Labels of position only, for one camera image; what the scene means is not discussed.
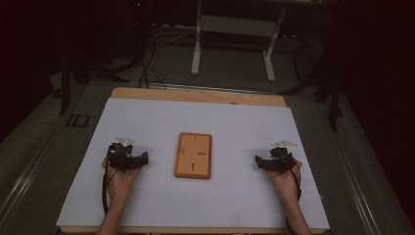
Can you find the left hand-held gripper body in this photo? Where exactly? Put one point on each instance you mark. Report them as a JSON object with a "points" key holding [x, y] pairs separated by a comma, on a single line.
{"points": [[123, 160]]}

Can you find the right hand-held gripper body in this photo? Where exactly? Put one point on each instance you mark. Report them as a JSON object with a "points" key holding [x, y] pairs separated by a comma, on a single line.
{"points": [[280, 162]]}

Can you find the orange wooden box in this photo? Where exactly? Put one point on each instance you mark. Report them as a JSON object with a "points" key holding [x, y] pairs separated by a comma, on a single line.
{"points": [[193, 156]]}

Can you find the person's right hand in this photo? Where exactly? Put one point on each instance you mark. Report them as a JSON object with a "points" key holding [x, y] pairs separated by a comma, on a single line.
{"points": [[286, 182]]}

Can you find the person's left hand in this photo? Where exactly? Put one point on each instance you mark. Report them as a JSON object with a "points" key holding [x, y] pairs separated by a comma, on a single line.
{"points": [[122, 182]]}

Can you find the black floor marking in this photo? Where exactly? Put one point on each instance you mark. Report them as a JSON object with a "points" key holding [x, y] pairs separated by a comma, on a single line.
{"points": [[78, 120]]}

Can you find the white table sheet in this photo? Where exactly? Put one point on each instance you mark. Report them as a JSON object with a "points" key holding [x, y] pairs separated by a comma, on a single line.
{"points": [[195, 205]]}

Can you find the black metal stand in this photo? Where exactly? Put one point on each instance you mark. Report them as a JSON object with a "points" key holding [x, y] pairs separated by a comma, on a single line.
{"points": [[334, 104], [65, 88]]}

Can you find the metal floor rail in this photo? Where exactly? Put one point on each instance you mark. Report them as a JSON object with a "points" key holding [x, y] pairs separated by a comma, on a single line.
{"points": [[355, 182], [23, 186]]}

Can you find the white metal desk frame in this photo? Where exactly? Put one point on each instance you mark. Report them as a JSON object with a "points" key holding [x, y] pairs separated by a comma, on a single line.
{"points": [[228, 26]]}

